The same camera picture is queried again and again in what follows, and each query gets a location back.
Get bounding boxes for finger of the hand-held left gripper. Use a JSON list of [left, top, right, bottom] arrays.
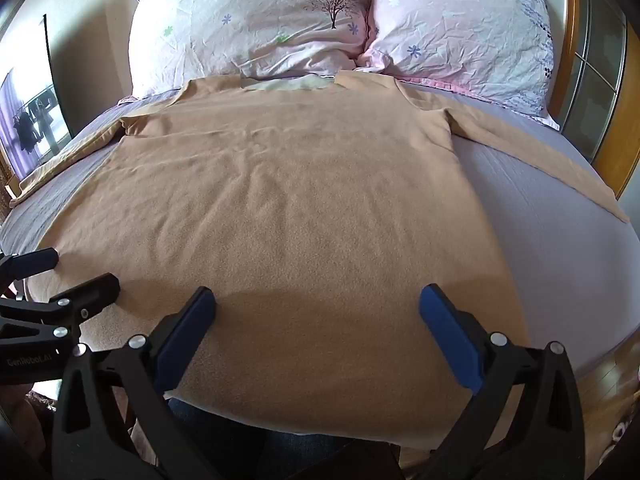
[[0, 247, 60, 281], [0, 273, 122, 347]]

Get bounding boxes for wooden headboard with glass panels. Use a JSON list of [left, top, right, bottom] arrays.
[[544, 0, 640, 203]]

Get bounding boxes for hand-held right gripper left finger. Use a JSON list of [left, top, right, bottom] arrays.
[[59, 286, 223, 480]]

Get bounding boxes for tan long-sleeved shirt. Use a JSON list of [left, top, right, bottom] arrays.
[[10, 72, 631, 450]]

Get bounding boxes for window with purple curtain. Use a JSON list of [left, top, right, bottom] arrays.
[[0, 14, 74, 181]]

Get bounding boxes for pink floral pillow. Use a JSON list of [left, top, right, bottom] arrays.
[[356, 0, 562, 132]]

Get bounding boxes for bed with purple sheet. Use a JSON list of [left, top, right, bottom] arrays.
[[0, 80, 627, 386]]

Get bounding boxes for floral pillow with tree print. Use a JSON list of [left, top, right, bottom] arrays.
[[128, 0, 376, 99]]

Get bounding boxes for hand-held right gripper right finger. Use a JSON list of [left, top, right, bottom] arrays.
[[419, 283, 587, 480]]

